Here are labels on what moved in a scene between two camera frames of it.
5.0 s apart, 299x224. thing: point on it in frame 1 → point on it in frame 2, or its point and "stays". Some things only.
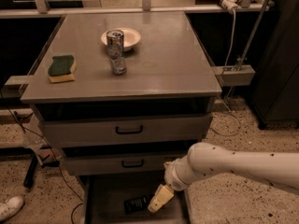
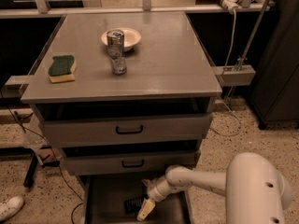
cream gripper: (172, 177) → (153, 190)
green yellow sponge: (62, 68) stays
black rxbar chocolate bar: (135, 204) stays
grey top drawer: (126, 129) stays
